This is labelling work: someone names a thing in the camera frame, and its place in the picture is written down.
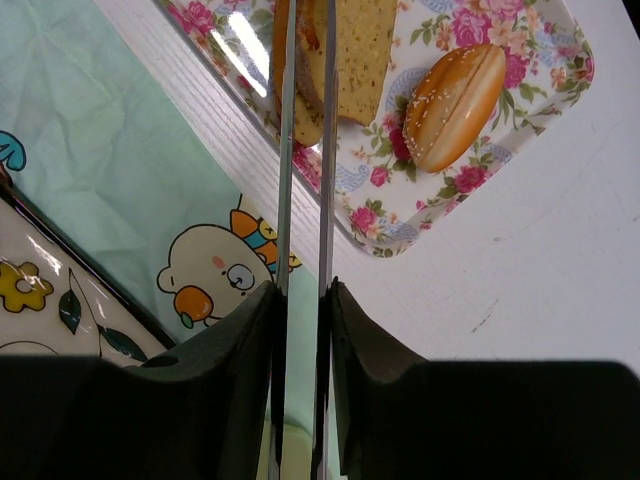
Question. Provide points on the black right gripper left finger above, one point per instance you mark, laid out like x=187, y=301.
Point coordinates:
x=193, y=412

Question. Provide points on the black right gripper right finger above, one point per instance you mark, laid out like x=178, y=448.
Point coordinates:
x=401, y=416

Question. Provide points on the yellow bread slice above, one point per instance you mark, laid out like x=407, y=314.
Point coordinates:
x=364, y=34

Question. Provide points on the square floral ceramic plate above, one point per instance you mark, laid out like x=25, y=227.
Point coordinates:
x=54, y=303

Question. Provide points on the mint green cartoon placemat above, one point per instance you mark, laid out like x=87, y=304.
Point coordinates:
x=93, y=144

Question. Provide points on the sesame hot dog bun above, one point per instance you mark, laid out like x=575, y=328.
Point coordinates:
x=452, y=104

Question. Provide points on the floral rectangular tray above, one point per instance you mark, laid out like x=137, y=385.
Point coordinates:
x=383, y=200

